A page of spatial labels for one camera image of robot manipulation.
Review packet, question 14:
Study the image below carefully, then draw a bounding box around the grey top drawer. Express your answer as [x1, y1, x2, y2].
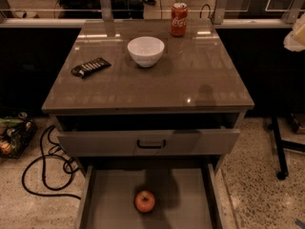
[58, 113, 239, 156]

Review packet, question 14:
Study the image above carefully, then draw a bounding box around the black drawer handle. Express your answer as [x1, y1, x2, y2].
[136, 139, 167, 150]

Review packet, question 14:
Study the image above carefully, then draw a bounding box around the grey drawer cabinet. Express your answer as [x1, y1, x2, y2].
[41, 18, 255, 229]

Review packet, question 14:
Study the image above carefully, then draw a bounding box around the red Coca-Cola can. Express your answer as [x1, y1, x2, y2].
[171, 3, 188, 36]

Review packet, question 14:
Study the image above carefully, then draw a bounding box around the metal railing with glass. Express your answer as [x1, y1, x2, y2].
[1, 0, 304, 29]

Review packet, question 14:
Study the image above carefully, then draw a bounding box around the black snack bar wrapper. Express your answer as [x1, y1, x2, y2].
[71, 57, 112, 78]

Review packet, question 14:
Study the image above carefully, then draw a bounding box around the grey open middle drawer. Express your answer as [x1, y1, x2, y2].
[76, 161, 229, 229]

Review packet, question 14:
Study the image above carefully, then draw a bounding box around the black floor cable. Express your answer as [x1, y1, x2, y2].
[21, 124, 82, 201]

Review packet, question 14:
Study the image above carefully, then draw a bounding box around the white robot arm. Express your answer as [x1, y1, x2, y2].
[283, 13, 305, 52]

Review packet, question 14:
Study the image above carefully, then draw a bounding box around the red apple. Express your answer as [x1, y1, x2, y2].
[134, 190, 155, 214]

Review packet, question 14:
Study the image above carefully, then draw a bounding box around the white ceramic bowl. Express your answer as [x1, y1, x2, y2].
[127, 36, 165, 68]

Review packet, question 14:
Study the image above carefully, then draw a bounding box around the black wire basket with items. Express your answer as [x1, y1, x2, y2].
[0, 112, 37, 159]

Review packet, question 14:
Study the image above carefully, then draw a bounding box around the black metal stand leg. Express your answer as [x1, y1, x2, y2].
[269, 116, 305, 180]

